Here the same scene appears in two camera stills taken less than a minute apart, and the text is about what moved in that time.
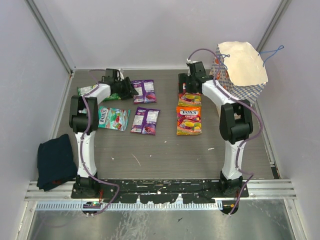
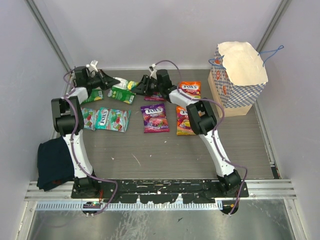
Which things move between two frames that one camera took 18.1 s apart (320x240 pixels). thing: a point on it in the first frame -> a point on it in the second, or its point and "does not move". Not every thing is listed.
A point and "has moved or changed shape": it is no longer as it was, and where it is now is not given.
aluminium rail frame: (273, 190) does not move
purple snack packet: (145, 89) has moved or changed shape
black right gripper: (183, 78) -> (140, 89)
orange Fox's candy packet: (188, 120) does not move
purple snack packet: (145, 121) -> (155, 118)
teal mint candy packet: (113, 118) does not move
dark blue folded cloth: (56, 163) does not move
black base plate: (162, 191) does not move
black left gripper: (128, 89) -> (106, 82)
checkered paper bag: (241, 75) does not move
